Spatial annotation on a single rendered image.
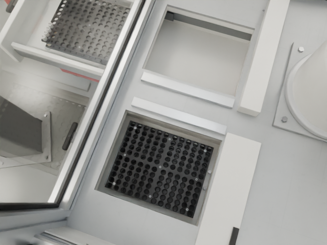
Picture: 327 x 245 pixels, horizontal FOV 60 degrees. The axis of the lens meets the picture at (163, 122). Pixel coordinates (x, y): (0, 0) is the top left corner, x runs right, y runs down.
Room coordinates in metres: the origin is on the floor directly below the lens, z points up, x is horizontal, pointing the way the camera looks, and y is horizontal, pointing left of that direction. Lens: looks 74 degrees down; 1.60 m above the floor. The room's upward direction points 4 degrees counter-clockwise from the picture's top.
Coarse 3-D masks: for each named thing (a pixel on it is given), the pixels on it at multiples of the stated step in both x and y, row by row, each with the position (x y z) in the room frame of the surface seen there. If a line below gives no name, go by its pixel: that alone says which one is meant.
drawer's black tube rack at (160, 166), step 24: (144, 144) 0.14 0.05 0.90; (168, 144) 0.14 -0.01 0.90; (192, 144) 0.13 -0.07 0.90; (120, 168) 0.09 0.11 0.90; (144, 168) 0.08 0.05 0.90; (168, 168) 0.08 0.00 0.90; (192, 168) 0.07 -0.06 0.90; (144, 192) 0.03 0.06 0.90; (168, 192) 0.02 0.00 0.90; (192, 192) 0.02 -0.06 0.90; (192, 216) -0.04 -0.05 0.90
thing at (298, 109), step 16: (304, 48) 0.35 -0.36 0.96; (320, 48) 0.27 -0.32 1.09; (288, 64) 0.31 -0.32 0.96; (304, 64) 0.27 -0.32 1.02; (320, 64) 0.23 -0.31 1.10; (288, 80) 0.26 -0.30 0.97; (304, 80) 0.23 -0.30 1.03; (320, 80) 0.20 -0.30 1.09; (288, 96) 0.22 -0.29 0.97; (304, 96) 0.20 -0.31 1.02; (320, 96) 0.18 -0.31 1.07; (288, 112) 0.18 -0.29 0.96; (304, 112) 0.17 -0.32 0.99; (320, 112) 0.16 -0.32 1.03; (288, 128) 0.14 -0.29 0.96; (304, 128) 0.14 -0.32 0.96; (320, 128) 0.13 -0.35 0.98
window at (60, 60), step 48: (0, 0) 0.20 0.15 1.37; (48, 0) 0.25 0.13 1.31; (96, 0) 0.33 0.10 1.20; (0, 48) 0.17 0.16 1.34; (48, 48) 0.21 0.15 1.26; (96, 48) 0.28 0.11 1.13; (0, 96) 0.13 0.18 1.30; (48, 96) 0.16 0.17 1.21; (96, 96) 0.23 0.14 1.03; (0, 144) 0.08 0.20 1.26; (48, 144) 0.10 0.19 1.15; (0, 192) 0.03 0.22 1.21; (48, 192) 0.03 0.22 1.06
